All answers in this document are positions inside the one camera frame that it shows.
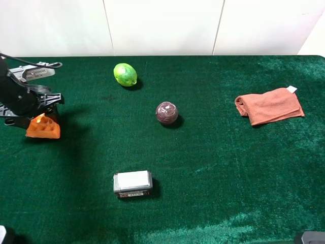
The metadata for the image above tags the green velvet table cloth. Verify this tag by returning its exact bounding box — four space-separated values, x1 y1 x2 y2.
1 56 324 243

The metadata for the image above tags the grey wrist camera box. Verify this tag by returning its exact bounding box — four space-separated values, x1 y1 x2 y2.
10 62 62 83

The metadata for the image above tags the dark purple carved ball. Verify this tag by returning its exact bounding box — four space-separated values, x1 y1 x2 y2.
155 101 179 125

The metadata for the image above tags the green lime fruit toy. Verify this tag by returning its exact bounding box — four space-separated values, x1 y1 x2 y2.
113 63 138 87

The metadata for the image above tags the grey black battery pack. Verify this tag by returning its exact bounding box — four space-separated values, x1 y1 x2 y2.
113 170 153 198

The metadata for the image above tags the folded brown towel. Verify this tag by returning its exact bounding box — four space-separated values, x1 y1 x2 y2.
235 86 305 126

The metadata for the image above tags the black cable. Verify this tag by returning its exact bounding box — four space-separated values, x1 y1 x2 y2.
0 52 63 69

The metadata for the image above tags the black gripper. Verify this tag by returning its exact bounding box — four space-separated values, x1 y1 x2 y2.
1 59 64 129

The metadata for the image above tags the orange waffle wedge toy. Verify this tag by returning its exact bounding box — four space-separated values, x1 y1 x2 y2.
25 113 60 139

